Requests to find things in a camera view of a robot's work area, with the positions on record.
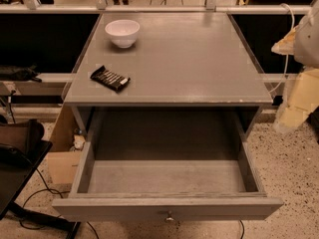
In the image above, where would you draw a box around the grey top drawer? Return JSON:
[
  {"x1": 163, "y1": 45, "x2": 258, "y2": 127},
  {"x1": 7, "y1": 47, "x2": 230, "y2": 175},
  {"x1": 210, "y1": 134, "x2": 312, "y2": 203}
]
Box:
[{"x1": 53, "y1": 109, "x2": 283, "y2": 222}]

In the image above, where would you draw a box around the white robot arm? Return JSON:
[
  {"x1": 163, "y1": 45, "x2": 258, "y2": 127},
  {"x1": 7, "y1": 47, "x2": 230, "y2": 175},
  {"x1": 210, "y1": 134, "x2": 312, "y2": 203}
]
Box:
[{"x1": 271, "y1": 6, "x2": 319, "y2": 133}]

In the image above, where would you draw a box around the silver top drawer knob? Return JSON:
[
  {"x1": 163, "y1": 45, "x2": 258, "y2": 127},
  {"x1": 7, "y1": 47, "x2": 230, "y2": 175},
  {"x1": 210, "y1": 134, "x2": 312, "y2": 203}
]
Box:
[{"x1": 164, "y1": 211, "x2": 174, "y2": 223}]

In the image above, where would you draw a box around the grey wooden cabinet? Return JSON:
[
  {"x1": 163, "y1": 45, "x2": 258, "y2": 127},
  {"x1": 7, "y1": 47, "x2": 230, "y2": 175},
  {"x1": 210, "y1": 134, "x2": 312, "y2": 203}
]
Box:
[{"x1": 65, "y1": 12, "x2": 271, "y2": 133}]

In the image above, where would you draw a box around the black snack bar wrapper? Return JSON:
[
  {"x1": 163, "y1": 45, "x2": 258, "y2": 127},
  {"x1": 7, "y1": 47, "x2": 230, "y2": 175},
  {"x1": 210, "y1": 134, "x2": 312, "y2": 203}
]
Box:
[{"x1": 90, "y1": 66, "x2": 131, "y2": 92}]

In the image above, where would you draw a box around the white ceramic bowl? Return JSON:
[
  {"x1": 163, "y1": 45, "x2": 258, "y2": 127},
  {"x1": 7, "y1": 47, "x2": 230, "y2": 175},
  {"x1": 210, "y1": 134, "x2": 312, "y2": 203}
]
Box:
[{"x1": 105, "y1": 19, "x2": 140, "y2": 48}]

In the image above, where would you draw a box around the cardboard box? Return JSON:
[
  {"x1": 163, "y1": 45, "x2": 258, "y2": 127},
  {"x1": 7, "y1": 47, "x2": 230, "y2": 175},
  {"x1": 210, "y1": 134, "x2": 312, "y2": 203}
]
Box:
[{"x1": 46, "y1": 106, "x2": 86, "y2": 184}]

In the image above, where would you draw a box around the brown bag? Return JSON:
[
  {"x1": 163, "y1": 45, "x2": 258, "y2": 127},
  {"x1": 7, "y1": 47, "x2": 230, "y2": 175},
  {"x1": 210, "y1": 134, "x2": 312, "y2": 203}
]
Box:
[{"x1": 0, "y1": 119, "x2": 44, "y2": 156}]

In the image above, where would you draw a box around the black side table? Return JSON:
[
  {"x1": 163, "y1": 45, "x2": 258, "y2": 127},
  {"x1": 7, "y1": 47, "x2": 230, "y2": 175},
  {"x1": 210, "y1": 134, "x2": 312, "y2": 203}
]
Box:
[{"x1": 0, "y1": 140, "x2": 80, "y2": 239}]

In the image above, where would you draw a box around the white cable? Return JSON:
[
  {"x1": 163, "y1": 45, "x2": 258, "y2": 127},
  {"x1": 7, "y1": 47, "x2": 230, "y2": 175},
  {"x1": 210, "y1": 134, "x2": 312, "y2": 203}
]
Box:
[{"x1": 268, "y1": 3, "x2": 297, "y2": 95}]

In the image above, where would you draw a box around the black floor cable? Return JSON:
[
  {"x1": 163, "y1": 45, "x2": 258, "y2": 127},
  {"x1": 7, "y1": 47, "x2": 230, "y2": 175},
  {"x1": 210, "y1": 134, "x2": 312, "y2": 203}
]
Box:
[{"x1": 18, "y1": 168, "x2": 101, "y2": 239}]

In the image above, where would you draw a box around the metal railing frame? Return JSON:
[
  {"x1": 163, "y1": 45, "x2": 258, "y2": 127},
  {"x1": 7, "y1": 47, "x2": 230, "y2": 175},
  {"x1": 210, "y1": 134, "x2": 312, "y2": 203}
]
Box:
[{"x1": 0, "y1": 0, "x2": 318, "y2": 74}]

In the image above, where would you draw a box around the black cloth on rail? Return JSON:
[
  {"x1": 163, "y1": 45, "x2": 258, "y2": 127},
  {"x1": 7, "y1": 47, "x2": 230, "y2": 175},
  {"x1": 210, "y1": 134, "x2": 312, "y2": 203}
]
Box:
[{"x1": 0, "y1": 65, "x2": 42, "y2": 83}]

